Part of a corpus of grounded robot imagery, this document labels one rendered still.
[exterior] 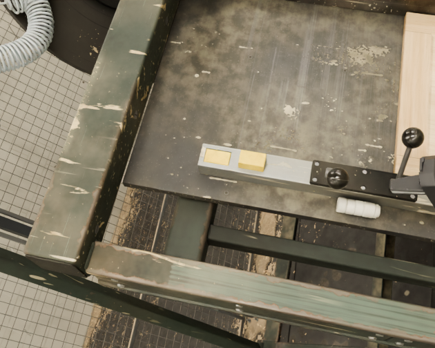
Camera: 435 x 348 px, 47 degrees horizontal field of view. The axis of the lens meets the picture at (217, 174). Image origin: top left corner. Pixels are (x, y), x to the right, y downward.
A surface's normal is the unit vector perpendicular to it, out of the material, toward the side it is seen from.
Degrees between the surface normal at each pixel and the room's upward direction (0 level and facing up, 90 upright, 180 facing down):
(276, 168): 51
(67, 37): 90
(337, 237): 0
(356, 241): 0
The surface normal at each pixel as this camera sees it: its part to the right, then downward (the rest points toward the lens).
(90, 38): 0.58, -0.22
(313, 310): -0.04, -0.43
